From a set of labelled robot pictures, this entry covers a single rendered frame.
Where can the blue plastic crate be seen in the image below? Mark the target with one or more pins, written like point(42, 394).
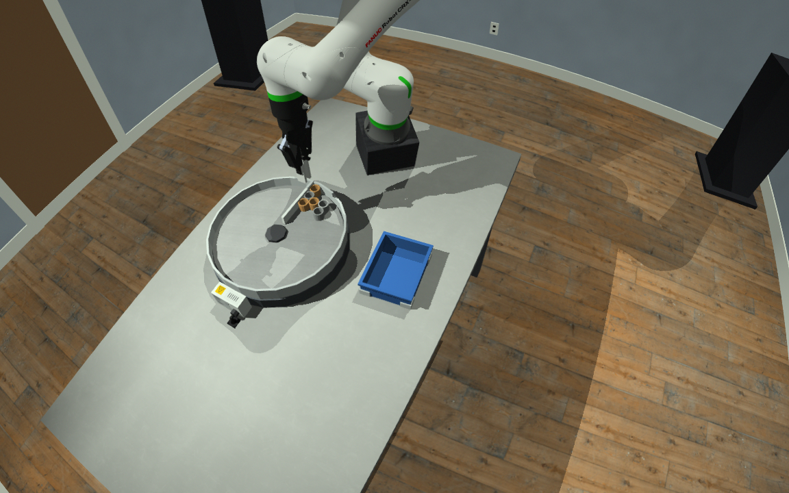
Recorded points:
point(395, 269)

